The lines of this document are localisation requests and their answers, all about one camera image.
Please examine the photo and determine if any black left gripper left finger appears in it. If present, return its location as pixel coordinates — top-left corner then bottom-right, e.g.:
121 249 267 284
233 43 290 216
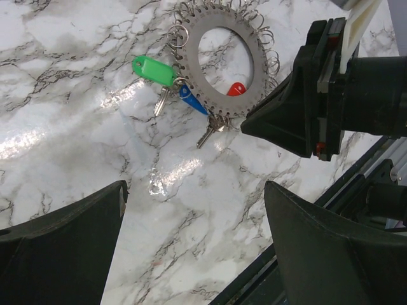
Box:
1 180 128 304

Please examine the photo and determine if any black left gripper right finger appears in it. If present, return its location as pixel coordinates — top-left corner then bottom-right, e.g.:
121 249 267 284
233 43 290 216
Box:
265 182 406 304

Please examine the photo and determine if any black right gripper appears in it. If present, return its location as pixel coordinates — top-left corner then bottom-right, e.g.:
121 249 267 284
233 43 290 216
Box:
241 18 406 161

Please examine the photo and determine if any key with red tag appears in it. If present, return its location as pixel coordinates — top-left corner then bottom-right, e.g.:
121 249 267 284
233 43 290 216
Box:
197 82 246 149

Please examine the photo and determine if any key with blue tag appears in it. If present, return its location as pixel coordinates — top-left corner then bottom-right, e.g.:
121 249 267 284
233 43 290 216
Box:
179 85 208 116

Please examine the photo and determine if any key with green tag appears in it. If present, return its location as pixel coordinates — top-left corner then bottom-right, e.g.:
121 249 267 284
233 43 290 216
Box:
132 55 177 116

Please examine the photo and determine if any metal numbered key ring disc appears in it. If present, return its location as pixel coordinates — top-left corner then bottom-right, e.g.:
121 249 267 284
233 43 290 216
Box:
167 1 280 130

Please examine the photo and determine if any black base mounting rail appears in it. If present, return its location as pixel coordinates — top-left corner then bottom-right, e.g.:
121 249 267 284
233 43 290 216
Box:
214 137 406 304

